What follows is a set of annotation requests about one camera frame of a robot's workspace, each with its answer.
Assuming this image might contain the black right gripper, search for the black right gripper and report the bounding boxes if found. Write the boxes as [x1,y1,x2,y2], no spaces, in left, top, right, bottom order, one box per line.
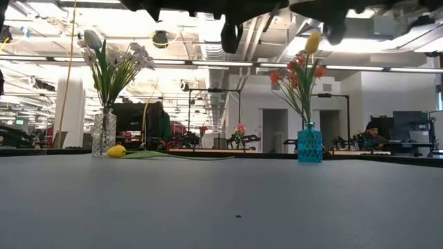
[119,0,290,55]

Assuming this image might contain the white blossom spray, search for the white blossom spray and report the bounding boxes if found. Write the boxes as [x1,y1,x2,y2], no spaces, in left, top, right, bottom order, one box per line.
[76,38,105,111]
[103,41,156,111]

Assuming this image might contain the white artificial tulip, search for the white artificial tulip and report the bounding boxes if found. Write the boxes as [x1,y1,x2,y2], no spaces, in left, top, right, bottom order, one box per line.
[84,29,108,111]

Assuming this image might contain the orange blossom spray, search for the orange blossom spray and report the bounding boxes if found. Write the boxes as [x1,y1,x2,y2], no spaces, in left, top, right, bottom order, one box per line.
[269,51,327,126]

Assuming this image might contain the yellow artificial tulip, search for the yellow artificial tulip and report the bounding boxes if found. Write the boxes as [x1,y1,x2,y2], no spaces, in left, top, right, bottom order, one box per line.
[106,145,236,162]
[300,33,322,125]

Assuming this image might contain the clear cut-glass vase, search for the clear cut-glass vase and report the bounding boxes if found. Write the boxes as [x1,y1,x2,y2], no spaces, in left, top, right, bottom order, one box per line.
[91,108,118,158]

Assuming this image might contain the pink background flowers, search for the pink background flowers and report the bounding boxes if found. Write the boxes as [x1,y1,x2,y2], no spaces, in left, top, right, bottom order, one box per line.
[234,122,247,140]

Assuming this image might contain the blue cut-glass vase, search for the blue cut-glass vase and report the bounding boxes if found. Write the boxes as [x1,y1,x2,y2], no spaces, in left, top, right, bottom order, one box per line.
[296,121,324,163]

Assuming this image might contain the long ceiling light strip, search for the long ceiling light strip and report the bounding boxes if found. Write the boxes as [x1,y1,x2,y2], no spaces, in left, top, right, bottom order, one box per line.
[0,54,443,74]

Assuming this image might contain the black computer monitor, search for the black computer monitor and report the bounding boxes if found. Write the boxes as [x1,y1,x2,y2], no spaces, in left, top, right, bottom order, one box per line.
[111,102,155,133]

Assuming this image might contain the person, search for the person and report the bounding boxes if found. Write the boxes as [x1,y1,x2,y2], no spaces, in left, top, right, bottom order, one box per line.
[151,100,173,149]
[358,120,388,149]

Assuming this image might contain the white pillar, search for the white pillar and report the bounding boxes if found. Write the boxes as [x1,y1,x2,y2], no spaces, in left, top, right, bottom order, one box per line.
[55,74,87,149]

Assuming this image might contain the grey doorway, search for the grey doorway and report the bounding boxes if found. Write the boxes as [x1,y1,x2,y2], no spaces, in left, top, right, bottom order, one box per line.
[262,108,289,154]

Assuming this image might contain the blue-grey table mat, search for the blue-grey table mat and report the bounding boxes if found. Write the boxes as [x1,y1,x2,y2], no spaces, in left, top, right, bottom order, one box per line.
[0,154,443,249]

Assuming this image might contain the dark desk monitor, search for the dark desk monitor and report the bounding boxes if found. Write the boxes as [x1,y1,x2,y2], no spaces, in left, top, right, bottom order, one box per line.
[392,110,430,145]

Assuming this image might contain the black ceiling camera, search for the black ceiling camera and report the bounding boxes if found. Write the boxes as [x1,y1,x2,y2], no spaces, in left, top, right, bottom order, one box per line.
[152,30,170,49]

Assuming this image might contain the yellow hanging cable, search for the yellow hanging cable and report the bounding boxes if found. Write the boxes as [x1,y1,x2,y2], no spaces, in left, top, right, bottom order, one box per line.
[57,0,78,149]

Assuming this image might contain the silver ventilation duct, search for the silver ventilation duct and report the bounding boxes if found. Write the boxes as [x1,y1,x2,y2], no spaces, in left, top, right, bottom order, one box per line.
[199,20,231,104]

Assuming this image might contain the black workstation frame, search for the black workstation frame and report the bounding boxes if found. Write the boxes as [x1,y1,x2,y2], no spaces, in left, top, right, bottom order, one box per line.
[311,93,350,150]
[188,88,242,150]

